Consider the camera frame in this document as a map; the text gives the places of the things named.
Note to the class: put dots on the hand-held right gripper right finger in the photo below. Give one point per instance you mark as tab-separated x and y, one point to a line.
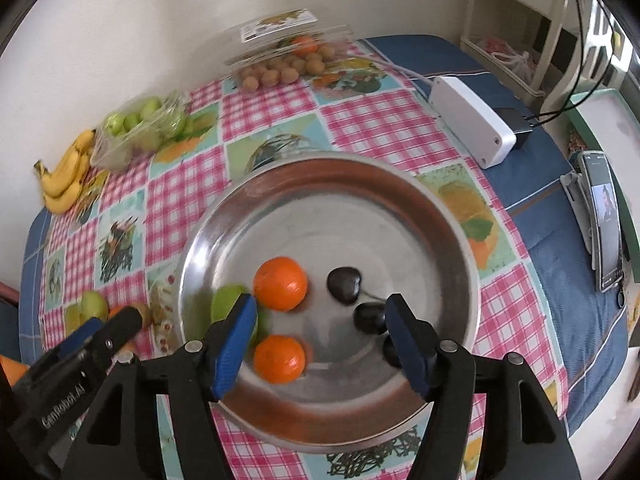
407	350

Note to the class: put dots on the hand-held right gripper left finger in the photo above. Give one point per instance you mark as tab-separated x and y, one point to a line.
235	345

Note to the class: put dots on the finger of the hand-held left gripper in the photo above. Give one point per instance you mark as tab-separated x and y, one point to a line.
82	337
122	325

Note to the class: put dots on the dark purple plum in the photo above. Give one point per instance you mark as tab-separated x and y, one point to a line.
344	284
391	351
370	317

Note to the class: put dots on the small green jujube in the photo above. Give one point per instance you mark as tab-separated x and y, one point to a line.
94	305

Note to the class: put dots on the large green mango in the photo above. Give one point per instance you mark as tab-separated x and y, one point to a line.
225	305

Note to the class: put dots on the stainless steel bowl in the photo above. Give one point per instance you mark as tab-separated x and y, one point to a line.
325	210

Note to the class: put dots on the person's left forearm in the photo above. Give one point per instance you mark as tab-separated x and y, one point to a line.
11	370

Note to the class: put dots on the reddish chair edge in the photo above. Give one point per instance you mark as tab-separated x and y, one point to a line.
9	295

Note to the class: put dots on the yellow banana bunch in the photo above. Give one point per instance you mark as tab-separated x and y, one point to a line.
62	200

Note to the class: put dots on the blue blanket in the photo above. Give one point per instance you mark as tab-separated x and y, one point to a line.
550	260

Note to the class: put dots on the clear bag of green jujubes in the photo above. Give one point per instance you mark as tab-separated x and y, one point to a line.
130	125

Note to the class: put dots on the white phone stand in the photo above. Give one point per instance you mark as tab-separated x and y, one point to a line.
580	195

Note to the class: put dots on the pink checked printed tablecloth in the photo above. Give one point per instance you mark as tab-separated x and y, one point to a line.
360	120

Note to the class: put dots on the smartphone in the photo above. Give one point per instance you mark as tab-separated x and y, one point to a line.
605	220

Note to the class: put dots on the white plastic device box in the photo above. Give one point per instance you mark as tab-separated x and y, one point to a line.
475	120

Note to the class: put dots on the black power adapter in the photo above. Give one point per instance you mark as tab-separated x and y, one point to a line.
510	122

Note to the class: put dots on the pile of boxed longans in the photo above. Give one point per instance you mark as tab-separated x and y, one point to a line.
272	77

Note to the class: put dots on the clear plastic bag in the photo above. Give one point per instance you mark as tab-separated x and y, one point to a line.
517	62

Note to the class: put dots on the boxed orange tangerine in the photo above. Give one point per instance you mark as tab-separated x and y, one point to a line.
305	45

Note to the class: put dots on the clear plastic clamshell box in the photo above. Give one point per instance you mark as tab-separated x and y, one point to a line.
280	22

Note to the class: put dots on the white shelf rack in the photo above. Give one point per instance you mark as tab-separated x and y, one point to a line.
555	25

